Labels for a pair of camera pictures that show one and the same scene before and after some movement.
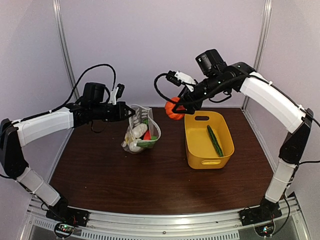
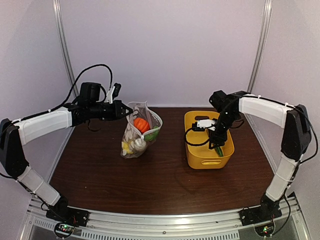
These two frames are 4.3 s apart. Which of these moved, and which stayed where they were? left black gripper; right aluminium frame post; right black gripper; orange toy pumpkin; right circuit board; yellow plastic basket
Moved: right black gripper; orange toy pumpkin
Stayed: yellow plastic basket; right circuit board; left black gripper; right aluminium frame post
